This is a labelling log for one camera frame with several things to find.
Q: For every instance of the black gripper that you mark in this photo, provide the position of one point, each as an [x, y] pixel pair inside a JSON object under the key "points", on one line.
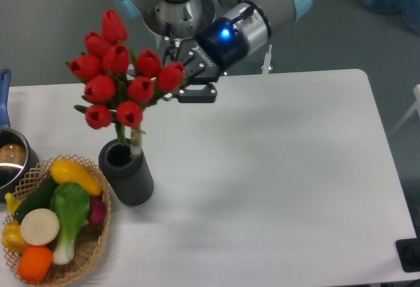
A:
{"points": [[204, 58]]}

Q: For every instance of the red tulip bouquet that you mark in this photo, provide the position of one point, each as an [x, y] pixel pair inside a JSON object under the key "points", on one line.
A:
{"points": [[120, 85]]}

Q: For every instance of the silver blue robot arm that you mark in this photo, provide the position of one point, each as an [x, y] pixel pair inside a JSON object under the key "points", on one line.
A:
{"points": [[184, 19]]}

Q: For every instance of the dark grey ribbed vase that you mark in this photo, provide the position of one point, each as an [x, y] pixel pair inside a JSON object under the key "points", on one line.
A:
{"points": [[129, 177]]}

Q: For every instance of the yellow squash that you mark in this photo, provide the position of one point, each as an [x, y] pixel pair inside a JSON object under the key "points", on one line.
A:
{"points": [[66, 171]]}

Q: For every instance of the purple red radish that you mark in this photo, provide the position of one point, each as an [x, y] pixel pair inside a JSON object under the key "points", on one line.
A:
{"points": [[97, 211]]}

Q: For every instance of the green bok choy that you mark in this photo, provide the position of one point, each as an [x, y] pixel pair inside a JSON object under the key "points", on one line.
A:
{"points": [[71, 204]]}

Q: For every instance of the dark green cucumber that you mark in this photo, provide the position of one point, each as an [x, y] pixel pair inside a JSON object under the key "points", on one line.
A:
{"points": [[39, 198]]}

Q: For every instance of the woven wicker basket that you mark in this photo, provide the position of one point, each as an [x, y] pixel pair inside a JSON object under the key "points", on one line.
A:
{"points": [[89, 244]]}

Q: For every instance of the round white radish slice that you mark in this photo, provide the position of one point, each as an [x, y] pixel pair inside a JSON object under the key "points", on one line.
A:
{"points": [[39, 227]]}

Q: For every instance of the yellow banana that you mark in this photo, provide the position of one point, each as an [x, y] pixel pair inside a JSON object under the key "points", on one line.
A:
{"points": [[12, 203]]}

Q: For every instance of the yellow bell pepper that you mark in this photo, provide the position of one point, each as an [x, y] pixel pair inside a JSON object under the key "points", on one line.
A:
{"points": [[13, 239]]}

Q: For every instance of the orange fruit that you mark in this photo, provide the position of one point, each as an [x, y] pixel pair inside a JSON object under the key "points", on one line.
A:
{"points": [[35, 263]]}

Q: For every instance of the black device at table edge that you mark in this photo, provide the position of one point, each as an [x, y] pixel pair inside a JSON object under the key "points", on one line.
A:
{"points": [[408, 253]]}

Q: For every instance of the blue handled saucepan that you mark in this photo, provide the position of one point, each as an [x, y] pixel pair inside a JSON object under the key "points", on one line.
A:
{"points": [[17, 156]]}

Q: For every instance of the white frame at right edge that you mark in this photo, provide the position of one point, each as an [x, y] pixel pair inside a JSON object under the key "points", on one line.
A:
{"points": [[411, 115]]}

